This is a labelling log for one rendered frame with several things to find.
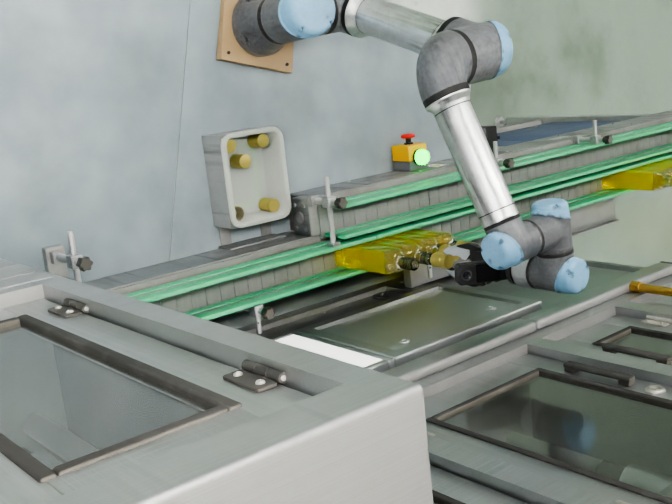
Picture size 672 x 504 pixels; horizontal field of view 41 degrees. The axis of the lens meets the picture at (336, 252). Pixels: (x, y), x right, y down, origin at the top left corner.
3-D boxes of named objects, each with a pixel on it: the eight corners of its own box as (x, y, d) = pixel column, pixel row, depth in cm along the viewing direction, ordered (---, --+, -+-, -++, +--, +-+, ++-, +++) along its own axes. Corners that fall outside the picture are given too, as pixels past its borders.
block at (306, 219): (292, 235, 227) (310, 237, 221) (288, 197, 225) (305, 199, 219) (304, 232, 229) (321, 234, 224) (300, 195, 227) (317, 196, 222)
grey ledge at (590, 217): (388, 283, 253) (416, 289, 244) (385, 253, 251) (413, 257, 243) (591, 218, 310) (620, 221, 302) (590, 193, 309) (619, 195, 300)
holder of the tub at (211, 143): (216, 248, 221) (234, 251, 215) (201, 135, 215) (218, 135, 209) (273, 234, 231) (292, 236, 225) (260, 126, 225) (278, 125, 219)
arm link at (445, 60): (417, 28, 172) (521, 265, 170) (457, 19, 178) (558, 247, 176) (383, 55, 181) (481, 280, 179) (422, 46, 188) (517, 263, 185)
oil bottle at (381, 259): (335, 266, 228) (392, 276, 212) (333, 244, 227) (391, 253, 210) (352, 261, 231) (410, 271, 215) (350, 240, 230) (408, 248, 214)
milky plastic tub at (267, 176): (214, 227, 219) (233, 230, 212) (201, 134, 214) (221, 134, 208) (272, 213, 230) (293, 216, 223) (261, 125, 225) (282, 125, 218)
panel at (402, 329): (127, 400, 184) (216, 444, 158) (125, 386, 183) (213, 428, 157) (438, 293, 238) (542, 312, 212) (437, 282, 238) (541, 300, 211)
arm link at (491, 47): (302, -22, 211) (476, 37, 176) (350, -29, 220) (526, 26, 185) (300, 29, 217) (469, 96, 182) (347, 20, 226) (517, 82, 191)
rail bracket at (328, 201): (311, 244, 222) (343, 249, 212) (303, 176, 218) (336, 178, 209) (320, 242, 224) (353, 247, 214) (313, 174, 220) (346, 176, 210)
